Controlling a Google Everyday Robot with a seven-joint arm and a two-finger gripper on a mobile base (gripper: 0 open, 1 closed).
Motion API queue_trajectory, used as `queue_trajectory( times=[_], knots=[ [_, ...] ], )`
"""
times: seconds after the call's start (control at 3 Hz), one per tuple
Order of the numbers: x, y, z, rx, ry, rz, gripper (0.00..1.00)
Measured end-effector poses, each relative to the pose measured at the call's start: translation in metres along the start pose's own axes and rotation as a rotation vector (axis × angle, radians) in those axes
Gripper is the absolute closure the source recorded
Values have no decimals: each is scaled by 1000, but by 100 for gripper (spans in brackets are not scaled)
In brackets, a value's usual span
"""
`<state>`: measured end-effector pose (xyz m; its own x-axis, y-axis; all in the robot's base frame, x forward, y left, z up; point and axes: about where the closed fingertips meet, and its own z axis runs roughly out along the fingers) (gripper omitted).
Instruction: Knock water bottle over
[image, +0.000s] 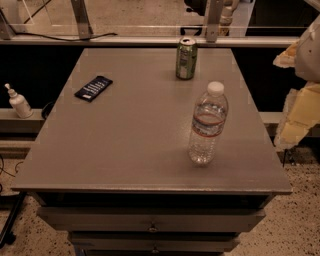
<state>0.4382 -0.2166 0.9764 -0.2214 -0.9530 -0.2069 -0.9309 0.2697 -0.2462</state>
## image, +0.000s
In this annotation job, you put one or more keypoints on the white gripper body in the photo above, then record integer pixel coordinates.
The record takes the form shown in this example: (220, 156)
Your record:
(309, 55)

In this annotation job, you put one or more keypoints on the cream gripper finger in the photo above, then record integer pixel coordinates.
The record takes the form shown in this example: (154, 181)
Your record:
(301, 112)
(287, 58)

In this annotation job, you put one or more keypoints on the clear plastic water bottle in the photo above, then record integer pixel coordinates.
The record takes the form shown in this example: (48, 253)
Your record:
(209, 117)

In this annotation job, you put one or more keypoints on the white pump dispenser bottle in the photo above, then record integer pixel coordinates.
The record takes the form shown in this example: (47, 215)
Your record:
(19, 103)

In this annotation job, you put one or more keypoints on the green soda can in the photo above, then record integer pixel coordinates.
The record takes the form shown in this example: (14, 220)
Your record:
(186, 58)

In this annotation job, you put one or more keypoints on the dark blue flat packet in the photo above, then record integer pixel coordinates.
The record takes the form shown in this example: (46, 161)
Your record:
(93, 89)

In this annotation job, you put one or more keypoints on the grey lower drawer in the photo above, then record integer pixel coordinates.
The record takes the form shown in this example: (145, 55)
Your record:
(156, 242)

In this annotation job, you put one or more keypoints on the grey drawer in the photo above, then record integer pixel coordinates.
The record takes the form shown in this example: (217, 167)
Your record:
(150, 219)
(156, 242)

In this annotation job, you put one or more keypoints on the grey upper drawer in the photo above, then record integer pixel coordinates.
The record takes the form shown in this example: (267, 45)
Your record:
(150, 219)

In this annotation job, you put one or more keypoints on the black stand leg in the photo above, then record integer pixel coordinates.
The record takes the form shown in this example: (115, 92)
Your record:
(14, 203)

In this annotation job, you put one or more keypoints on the metal frame post right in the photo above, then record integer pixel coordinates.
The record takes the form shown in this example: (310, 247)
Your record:
(214, 11)

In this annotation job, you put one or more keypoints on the metal frame post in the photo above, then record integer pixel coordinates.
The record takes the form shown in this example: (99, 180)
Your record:
(81, 16)
(214, 11)

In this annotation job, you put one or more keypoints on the metal frame post left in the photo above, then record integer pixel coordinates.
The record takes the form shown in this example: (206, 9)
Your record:
(81, 16)

